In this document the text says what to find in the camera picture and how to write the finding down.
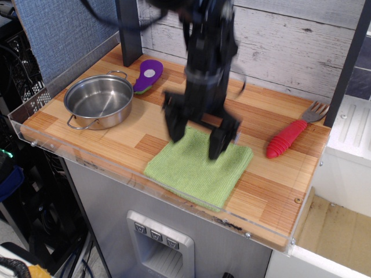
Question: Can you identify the black vertical post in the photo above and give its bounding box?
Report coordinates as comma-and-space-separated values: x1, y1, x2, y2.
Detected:
115, 0, 143, 67
323, 0, 370, 127

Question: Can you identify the silver toy fridge dispenser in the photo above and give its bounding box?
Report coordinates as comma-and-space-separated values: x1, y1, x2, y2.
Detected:
126, 210, 195, 277

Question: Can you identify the blue fabric panel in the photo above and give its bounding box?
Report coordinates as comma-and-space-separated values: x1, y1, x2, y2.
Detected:
13, 1, 118, 85

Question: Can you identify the black right vertical post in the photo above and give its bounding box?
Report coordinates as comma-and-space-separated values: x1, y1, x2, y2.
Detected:
323, 0, 370, 127

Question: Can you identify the clear acrylic table guard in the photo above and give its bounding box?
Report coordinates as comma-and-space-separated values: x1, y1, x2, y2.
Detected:
10, 35, 330, 259

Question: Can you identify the red handled fork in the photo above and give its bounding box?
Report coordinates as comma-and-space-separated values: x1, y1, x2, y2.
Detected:
265, 101, 329, 159

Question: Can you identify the purple toy eggplant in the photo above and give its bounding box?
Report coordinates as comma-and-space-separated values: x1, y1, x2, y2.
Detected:
133, 59, 163, 94

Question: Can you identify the white toy sink unit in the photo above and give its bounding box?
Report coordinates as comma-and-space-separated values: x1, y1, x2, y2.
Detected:
311, 96, 370, 217

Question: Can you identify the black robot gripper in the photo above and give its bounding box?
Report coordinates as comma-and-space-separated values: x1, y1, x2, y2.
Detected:
163, 75, 240, 160

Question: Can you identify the stainless steel pot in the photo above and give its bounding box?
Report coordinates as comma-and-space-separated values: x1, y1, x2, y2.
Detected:
64, 71, 134, 130

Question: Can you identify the black left vertical post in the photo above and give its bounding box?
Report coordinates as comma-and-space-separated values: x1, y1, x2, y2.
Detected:
115, 0, 143, 67

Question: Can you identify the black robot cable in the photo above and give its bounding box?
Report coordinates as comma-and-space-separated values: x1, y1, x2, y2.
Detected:
81, 0, 248, 101

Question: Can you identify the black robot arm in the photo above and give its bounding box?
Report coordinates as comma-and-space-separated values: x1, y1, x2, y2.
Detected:
150, 1, 240, 160

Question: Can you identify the green cloth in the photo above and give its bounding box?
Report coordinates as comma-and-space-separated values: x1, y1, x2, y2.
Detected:
144, 127, 253, 212

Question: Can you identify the black plastic crate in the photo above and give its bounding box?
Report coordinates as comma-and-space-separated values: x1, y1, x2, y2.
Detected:
3, 31, 45, 102

